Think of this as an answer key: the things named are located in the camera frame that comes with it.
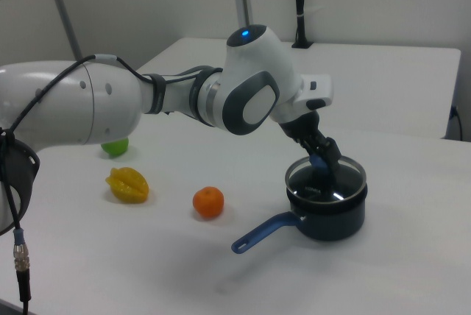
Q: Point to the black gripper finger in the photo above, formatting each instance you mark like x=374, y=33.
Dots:
x=332, y=156
x=312, y=146

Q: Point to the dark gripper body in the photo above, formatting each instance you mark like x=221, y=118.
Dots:
x=300, y=125

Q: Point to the glass lid with blue knob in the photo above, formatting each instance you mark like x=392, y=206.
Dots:
x=324, y=188

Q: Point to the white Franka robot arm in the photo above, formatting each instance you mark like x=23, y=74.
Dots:
x=254, y=83

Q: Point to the orange mandarin fruit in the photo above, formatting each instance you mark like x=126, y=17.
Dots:
x=208, y=202

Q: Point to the black pole with base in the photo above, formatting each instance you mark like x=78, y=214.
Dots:
x=301, y=6

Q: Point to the yellow starfruit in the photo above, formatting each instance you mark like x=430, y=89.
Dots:
x=127, y=185

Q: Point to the green apple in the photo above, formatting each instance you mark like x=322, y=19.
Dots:
x=117, y=146

